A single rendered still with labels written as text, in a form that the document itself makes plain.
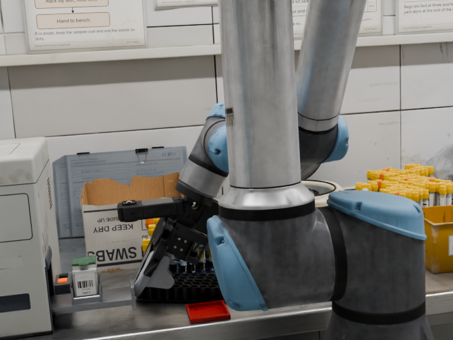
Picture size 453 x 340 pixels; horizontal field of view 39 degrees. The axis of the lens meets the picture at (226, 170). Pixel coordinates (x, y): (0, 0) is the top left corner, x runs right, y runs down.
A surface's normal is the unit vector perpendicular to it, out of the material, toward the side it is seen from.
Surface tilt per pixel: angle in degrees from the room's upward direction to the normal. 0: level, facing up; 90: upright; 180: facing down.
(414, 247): 89
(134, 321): 0
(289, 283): 102
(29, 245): 90
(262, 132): 87
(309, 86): 115
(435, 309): 90
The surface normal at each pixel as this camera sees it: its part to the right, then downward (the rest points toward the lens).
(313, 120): -0.28, 0.67
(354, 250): 0.14, -0.15
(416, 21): 0.20, 0.22
